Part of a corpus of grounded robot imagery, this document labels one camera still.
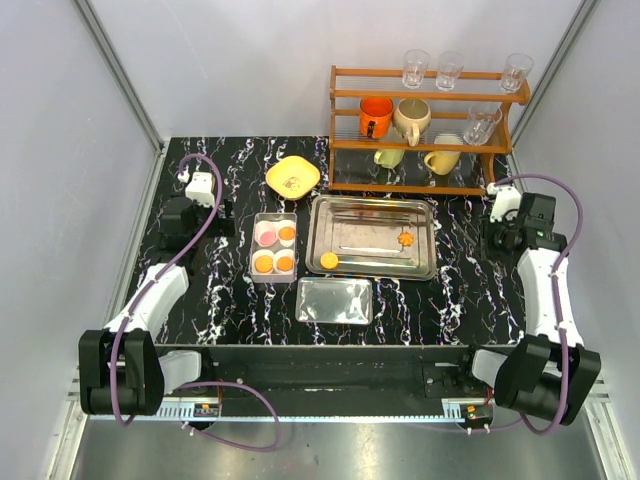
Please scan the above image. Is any clear glass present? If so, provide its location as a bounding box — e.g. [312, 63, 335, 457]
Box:
[402, 49, 431, 89]
[435, 51, 464, 91]
[500, 53, 534, 93]

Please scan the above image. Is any wooden cup rack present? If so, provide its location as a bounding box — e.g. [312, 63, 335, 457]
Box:
[328, 66, 531, 196]

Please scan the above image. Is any clear glass left top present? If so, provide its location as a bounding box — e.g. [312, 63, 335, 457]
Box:
[402, 49, 431, 89]

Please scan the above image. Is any orange mug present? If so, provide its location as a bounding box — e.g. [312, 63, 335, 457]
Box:
[359, 97, 394, 140]

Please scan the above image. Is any pink sandwich cookie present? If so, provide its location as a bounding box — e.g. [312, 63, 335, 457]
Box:
[256, 229, 278, 247]

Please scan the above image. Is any beige mug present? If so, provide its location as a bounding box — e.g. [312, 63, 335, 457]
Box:
[393, 99, 431, 147]

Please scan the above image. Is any large steel baking tray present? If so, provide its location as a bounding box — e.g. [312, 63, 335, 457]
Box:
[305, 195, 437, 281]

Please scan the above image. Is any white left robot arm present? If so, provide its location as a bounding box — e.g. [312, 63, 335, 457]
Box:
[78, 196, 235, 416]

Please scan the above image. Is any orange sandwich cookie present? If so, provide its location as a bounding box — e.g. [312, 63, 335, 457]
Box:
[254, 255, 274, 274]
[320, 252, 339, 270]

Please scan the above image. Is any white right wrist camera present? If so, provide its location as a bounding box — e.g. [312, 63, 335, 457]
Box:
[486, 183, 522, 223]

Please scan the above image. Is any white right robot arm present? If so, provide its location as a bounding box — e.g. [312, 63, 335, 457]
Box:
[453, 184, 601, 425]

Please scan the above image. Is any orange sandwich cookie top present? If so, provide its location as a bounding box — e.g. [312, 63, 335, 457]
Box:
[254, 255, 274, 274]

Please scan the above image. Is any orange flower cookie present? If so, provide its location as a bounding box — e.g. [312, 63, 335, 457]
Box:
[397, 232, 415, 247]

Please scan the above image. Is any white cookie box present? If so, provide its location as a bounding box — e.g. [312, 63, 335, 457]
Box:
[249, 212, 298, 284]

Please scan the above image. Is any yellow square plate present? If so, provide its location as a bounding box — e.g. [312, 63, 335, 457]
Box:
[265, 155, 321, 201]

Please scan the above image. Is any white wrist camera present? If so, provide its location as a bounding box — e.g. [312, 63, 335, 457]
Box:
[178, 171, 215, 208]
[486, 183, 522, 223]

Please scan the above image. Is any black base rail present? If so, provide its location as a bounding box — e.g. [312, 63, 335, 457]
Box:
[181, 345, 489, 422]

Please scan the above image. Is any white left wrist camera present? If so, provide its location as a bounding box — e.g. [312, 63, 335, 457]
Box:
[178, 171, 215, 208]

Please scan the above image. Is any clear glass middle top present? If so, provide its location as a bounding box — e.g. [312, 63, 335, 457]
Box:
[435, 51, 464, 91]

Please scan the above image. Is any green mug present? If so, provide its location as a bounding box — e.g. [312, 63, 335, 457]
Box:
[374, 149, 405, 169]

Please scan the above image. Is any orange sandwich cookie bottom left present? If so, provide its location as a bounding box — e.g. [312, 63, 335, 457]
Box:
[320, 252, 339, 270]

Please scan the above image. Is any yellow mug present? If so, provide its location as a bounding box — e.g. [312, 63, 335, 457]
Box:
[424, 133, 463, 176]

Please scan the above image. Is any clear glass right top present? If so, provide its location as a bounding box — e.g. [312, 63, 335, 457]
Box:
[500, 53, 534, 93]

